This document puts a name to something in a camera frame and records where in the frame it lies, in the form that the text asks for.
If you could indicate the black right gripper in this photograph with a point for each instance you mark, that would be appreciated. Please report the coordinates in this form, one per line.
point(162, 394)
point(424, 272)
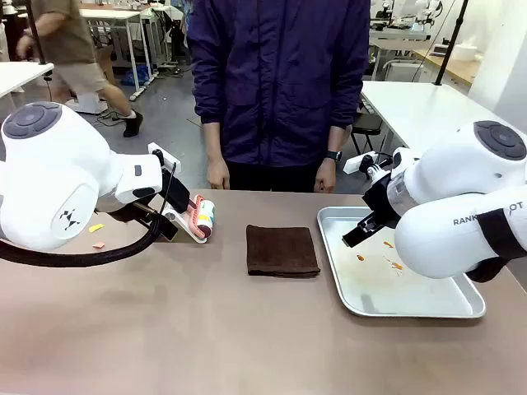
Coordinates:
point(383, 201)

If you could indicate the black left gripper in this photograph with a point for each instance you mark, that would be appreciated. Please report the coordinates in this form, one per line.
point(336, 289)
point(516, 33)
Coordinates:
point(180, 196)

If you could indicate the dark brown cloth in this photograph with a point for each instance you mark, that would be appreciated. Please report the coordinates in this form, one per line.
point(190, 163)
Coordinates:
point(283, 250)

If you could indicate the person's left forearm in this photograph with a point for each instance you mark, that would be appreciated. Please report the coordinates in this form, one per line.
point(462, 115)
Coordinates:
point(335, 138)

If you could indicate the person's right forearm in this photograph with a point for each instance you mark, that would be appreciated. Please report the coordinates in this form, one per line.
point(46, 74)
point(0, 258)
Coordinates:
point(215, 142)

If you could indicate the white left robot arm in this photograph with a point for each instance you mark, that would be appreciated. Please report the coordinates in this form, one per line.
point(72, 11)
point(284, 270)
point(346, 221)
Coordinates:
point(49, 173)

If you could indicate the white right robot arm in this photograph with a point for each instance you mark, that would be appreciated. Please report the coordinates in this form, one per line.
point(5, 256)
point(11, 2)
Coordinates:
point(444, 181)

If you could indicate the person's right hand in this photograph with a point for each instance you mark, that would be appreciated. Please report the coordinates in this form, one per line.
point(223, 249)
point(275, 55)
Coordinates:
point(217, 175)

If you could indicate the person's left hand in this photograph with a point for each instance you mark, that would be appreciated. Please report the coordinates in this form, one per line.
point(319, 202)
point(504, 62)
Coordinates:
point(326, 177)

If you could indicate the white folded roller stand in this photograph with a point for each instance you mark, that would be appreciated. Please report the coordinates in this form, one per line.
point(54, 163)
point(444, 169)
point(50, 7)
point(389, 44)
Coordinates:
point(187, 231)

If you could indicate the silver metal tray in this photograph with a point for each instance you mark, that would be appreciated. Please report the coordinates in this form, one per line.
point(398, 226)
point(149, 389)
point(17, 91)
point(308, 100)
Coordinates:
point(370, 288)

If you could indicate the black wrist watch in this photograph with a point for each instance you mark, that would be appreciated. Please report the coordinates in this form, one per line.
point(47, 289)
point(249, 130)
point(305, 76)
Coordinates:
point(334, 155)

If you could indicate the yellow paper scrap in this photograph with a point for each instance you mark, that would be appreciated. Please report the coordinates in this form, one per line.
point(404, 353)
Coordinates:
point(96, 228)

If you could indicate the black trousers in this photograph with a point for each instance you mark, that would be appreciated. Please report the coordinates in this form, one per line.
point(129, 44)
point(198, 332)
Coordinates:
point(271, 177)

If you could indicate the black folding chair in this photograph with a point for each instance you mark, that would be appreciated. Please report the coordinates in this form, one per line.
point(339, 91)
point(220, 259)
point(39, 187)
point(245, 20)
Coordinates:
point(366, 123)

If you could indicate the blue plastic bag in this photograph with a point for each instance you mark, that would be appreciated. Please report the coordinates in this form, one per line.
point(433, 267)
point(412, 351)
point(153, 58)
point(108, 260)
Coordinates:
point(138, 76)

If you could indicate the white floor machine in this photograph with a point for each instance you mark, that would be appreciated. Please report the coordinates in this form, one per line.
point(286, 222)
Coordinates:
point(88, 105)

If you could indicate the large white side table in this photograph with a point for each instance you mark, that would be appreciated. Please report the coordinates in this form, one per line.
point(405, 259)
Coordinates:
point(420, 111)

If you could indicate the brown cardboard box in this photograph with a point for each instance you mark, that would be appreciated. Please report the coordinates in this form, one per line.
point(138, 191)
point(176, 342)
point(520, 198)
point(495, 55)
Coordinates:
point(106, 63)

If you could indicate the person in navy jacket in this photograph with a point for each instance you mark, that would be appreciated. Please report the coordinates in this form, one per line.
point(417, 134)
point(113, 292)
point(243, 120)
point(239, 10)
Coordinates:
point(280, 82)

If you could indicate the walking person in shorts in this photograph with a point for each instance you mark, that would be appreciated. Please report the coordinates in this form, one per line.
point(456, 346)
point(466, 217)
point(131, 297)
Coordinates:
point(74, 41)

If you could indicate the white background desk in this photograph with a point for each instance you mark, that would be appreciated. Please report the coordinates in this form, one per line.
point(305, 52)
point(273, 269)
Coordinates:
point(119, 16)

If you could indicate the wooden top table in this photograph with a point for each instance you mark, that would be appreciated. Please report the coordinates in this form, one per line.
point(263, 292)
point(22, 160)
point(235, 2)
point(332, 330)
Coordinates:
point(457, 68)

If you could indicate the grey background workbench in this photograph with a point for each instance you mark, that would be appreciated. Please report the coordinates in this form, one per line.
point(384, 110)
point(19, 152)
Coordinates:
point(399, 43)

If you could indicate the white table with pole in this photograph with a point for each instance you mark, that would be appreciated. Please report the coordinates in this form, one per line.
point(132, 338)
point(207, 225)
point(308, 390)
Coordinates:
point(20, 76)

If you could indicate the black clamped pole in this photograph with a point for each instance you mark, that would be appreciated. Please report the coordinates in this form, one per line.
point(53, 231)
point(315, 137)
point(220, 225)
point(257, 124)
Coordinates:
point(37, 37)

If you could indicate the white box on wooden table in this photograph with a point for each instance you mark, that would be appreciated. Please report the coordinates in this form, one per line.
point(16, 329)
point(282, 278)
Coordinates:
point(465, 51)

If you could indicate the black slanted pole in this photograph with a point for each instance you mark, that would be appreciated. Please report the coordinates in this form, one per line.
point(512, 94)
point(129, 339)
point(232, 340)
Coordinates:
point(450, 41)

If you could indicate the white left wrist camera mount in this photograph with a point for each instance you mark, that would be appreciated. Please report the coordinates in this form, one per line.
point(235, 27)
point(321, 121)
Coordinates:
point(169, 159)

